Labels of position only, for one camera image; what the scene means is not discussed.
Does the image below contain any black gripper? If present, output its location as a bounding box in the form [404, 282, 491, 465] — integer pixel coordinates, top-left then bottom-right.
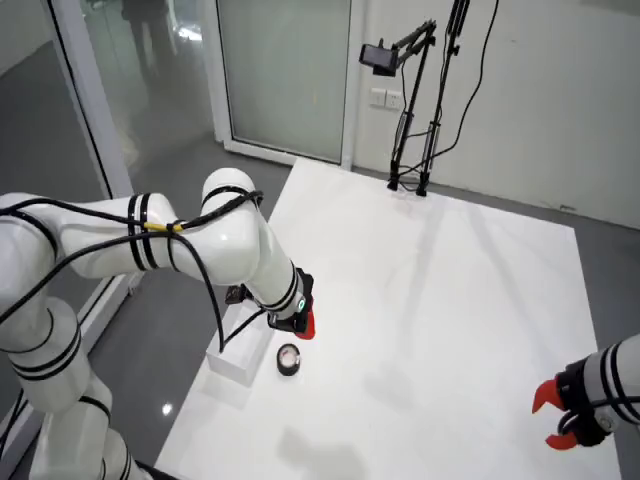
[530, 360, 619, 450]
[268, 268, 319, 343]

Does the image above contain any black tape roll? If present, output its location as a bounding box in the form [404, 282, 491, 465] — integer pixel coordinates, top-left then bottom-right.
[276, 342, 303, 379]

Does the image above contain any white rectangular bin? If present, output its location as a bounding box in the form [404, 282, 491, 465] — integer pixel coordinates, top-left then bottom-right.
[205, 299, 275, 387]

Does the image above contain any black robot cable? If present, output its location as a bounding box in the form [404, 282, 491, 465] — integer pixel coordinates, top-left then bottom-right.
[0, 189, 265, 236]
[0, 232, 266, 354]

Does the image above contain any frosted glass door white frame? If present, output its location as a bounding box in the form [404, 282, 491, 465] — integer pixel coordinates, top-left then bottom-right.
[214, 0, 361, 169]

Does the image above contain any black camera on boom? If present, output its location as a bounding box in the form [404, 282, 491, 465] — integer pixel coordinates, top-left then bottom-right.
[359, 39, 400, 77]

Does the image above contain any glass partition with grey frame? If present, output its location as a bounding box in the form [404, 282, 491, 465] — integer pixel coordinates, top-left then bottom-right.
[0, 0, 137, 346]

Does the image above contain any thin black hanging cable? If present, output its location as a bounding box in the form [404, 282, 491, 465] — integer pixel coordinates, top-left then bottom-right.
[397, 0, 501, 179]

